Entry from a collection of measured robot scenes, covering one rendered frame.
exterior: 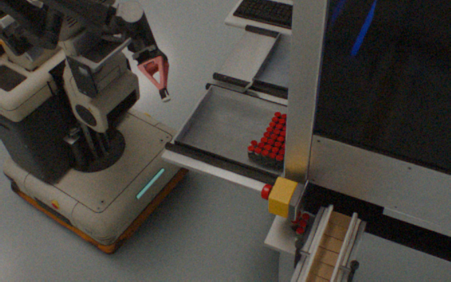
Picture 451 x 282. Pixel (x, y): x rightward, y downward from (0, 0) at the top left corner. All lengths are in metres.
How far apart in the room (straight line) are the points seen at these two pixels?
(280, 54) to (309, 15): 0.91
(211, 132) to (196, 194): 0.97
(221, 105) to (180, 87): 1.37
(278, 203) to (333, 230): 0.17
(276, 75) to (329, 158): 0.63
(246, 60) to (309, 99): 0.77
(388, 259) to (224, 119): 0.64
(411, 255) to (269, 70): 0.77
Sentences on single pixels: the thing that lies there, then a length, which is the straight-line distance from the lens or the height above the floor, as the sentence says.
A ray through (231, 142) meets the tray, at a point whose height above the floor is 0.88.
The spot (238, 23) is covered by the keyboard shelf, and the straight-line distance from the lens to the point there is 2.18.
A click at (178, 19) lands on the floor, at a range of 3.59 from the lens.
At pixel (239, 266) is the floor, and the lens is 2.38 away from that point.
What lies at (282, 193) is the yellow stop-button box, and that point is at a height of 1.03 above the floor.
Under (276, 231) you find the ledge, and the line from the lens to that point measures 1.44.
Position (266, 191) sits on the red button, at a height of 1.01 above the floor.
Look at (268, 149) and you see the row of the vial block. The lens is 1.54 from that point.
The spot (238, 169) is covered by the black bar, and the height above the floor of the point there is 0.90.
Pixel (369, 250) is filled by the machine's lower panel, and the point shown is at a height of 0.79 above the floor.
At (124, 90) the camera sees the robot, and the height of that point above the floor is 0.78.
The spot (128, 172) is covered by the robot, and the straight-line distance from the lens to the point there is 2.37.
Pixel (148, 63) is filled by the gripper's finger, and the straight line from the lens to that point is 1.33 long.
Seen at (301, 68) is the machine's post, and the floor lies 1.39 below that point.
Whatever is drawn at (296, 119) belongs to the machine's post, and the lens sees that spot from 1.20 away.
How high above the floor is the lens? 2.13
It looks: 49 degrees down
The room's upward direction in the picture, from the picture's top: 5 degrees counter-clockwise
